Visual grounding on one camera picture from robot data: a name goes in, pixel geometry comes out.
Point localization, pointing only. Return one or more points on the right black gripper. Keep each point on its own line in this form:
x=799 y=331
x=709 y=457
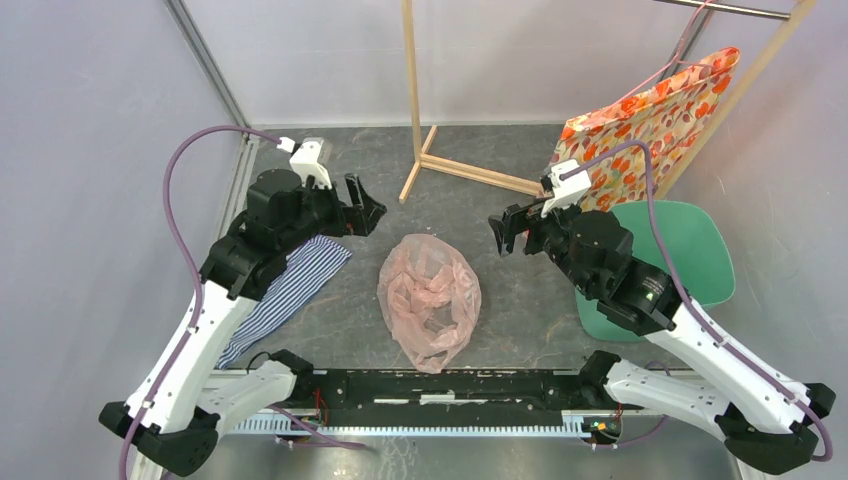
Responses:
x=513 y=218

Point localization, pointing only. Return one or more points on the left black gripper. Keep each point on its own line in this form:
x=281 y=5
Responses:
x=368 y=209

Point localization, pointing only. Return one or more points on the pink translucent trash bag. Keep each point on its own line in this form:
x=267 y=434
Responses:
x=430 y=299

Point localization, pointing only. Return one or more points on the green plastic trash bin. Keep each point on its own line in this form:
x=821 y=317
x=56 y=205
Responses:
x=693 y=241

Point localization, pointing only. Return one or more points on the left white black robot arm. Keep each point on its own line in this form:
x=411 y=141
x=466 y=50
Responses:
x=169 y=419

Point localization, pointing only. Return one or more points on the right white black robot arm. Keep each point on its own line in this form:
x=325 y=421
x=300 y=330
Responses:
x=766 y=420

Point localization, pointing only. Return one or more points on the blue white striped cloth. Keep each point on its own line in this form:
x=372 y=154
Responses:
x=309 y=268

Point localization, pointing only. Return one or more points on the floral orange hanging bag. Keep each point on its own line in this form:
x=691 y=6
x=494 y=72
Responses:
x=668 y=117

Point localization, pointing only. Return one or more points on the metal hanging rod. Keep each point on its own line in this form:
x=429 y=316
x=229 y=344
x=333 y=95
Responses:
x=732 y=9

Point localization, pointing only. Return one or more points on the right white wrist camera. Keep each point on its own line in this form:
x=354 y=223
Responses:
x=565 y=183

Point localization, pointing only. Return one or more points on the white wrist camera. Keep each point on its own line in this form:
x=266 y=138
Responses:
x=565 y=183
x=307 y=160

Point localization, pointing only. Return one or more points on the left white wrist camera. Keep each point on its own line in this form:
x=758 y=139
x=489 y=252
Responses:
x=307 y=160

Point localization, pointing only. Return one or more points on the wooden clothes rack frame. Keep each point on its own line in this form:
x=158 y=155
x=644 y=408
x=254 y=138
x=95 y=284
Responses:
x=423 y=160

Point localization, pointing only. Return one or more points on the metal corner post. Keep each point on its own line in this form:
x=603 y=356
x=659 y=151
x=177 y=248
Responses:
x=203 y=55

